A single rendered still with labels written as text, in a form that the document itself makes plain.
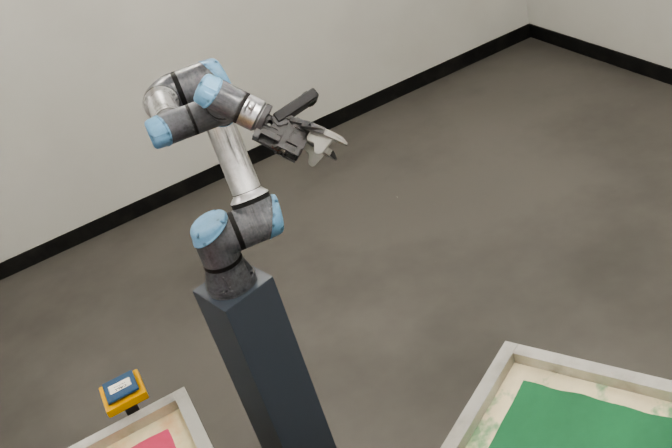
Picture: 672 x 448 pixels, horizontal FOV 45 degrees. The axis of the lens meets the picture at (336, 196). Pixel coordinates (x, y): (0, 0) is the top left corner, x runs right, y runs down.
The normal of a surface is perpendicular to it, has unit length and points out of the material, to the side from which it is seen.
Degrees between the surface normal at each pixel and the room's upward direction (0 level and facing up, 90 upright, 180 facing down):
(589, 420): 0
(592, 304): 0
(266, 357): 90
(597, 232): 0
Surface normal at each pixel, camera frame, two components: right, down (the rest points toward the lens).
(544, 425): -0.25, -0.83
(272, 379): 0.65, 0.25
